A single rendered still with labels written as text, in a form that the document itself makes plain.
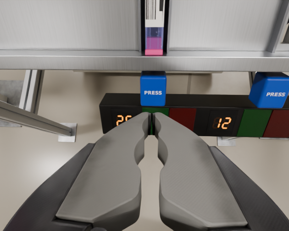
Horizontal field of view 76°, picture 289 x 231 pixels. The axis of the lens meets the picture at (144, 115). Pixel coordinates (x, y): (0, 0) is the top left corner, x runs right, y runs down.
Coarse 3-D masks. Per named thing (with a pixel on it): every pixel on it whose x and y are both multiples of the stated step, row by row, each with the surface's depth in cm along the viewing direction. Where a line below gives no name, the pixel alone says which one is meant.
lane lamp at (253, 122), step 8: (248, 112) 20; (256, 112) 20; (264, 112) 20; (248, 120) 21; (256, 120) 20; (264, 120) 20; (240, 128) 21; (248, 128) 21; (256, 128) 21; (264, 128) 21; (240, 136) 22; (248, 136) 22; (256, 136) 22
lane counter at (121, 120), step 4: (112, 112) 21; (116, 112) 21; (120, 112) 21; (124, 112) 21; (128, 112) 21; (132, 112) 21; (136, 112) 21; (112, 116) 21; (116, 116) 21; (120, 116) 21; (124, 116) 21; (128, 116) 21; (132, 116) 21; (112, 120) 21; (116, 120) 21; (120, 120) 21; (124, 120) 21; (112, 124) 22; (116, 124) 22; (112, 128) 22
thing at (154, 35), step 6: (150, 30) 14; (156, 30) 14; (162, 30) 14; (150, 36) 14; (156, 36) 14; (162, 36) 14; (150, 42) 15; (156, 42) 15; (162, 42) 15; (150, 48) 15; (156, 48) 15; (162, 48) 15
